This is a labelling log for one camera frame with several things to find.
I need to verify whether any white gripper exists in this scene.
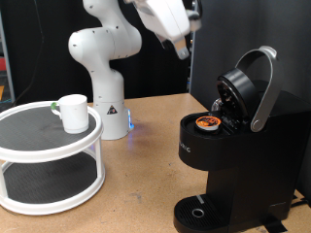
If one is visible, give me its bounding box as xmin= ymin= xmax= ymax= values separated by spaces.
xmin=132 ymin=0 xmax=192 ymax=61

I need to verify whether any orange lid coffee pod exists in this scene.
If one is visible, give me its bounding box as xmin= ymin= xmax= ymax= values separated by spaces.
xmin=194 ymin=115 xmax=222 ymax=132

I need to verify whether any silver handle Keurig lid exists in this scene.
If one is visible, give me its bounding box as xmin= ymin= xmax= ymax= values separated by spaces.
xmin=212 ymin=46 xmax=286 ymax=133

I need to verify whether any black Keurig coffee machine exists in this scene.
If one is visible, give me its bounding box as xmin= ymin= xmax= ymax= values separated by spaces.
xmin=173 ymin=46 xmax=311 ymax=233

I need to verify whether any white mug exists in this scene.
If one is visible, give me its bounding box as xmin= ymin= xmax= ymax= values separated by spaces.
xmin=51 ymin=93 xmax=90 ymax=135

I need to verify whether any white two-tier turntable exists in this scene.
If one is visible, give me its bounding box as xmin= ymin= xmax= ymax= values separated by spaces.
xmin=0 ymin=100 xmax=107 ymax=216

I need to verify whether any grey metal pole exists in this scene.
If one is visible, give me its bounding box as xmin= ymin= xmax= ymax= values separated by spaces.
xmin=0 ymin=9 xmax=16 ymax=103

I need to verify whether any black drip tray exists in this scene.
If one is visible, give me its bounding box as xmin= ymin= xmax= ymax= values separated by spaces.
xmin=173 ymin=194 xmax=229 ymax=233

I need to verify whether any grey metal frame post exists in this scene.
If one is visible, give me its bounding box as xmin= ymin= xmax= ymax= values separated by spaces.
xmin=187 ymin=30 xmax=198 ymax=94

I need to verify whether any black power cord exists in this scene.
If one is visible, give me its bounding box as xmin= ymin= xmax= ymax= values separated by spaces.
xmin=290 ymin=193 xmax=311 ymax=209

